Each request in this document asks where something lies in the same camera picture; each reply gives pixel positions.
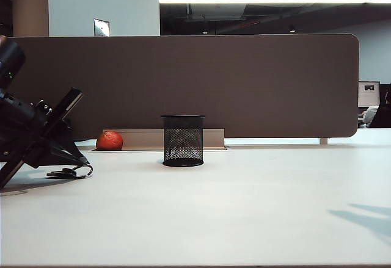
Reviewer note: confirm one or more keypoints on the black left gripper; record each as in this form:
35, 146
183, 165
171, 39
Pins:
18, 133

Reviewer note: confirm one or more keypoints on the black mesh basket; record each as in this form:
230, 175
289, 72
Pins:
183, 139

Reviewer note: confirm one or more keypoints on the orange red round fruit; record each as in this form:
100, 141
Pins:
109, 140

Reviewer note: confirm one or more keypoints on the brown desk partition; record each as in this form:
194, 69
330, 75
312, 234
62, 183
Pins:
214, 81

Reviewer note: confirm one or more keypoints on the computer monitor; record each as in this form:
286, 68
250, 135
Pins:
368, 94

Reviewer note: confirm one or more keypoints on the seated person in background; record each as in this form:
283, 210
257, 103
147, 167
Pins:
382, 115

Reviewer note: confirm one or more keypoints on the metal wall plate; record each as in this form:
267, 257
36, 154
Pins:
101, 27

